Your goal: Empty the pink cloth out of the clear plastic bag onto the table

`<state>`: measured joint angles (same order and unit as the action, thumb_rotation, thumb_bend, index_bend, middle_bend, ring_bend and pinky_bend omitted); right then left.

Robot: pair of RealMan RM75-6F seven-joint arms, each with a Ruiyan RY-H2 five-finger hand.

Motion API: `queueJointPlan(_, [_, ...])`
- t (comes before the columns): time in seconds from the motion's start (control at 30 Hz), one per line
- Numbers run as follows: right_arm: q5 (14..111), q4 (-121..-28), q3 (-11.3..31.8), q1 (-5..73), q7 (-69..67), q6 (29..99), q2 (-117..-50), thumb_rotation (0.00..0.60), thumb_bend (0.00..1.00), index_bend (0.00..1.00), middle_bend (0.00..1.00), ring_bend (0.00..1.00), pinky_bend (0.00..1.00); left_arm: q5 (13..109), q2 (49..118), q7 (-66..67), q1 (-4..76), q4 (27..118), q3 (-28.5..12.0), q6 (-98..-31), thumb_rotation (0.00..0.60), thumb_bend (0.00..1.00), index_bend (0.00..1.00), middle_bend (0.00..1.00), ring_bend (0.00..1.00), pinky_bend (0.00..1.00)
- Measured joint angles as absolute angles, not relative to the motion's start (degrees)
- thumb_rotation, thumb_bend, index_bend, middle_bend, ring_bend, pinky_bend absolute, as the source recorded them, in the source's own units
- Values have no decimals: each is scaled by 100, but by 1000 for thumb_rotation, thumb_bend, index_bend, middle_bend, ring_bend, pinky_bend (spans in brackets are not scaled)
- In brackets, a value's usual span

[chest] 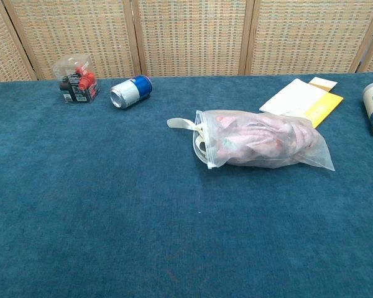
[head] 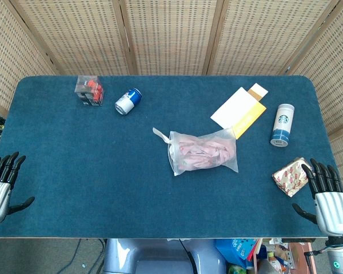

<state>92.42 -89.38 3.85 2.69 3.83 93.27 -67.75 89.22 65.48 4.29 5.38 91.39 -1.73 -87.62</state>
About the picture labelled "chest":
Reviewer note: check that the clear plastic zip bag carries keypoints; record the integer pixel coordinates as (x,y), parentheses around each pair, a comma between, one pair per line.
(311,155)

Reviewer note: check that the blue silver soda can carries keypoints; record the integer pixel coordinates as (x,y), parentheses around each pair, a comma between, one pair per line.
(133,90)

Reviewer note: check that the blue table cloth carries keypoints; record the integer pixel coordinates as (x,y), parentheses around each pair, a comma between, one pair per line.
(112,201)

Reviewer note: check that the woven folding screen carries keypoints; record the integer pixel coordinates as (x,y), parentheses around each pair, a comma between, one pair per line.
(192,37)

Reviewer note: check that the clear box with red toy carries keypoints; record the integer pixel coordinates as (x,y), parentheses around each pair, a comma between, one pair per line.
(79,82)

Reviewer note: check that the white brown card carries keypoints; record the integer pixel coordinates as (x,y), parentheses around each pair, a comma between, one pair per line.
(324,84)

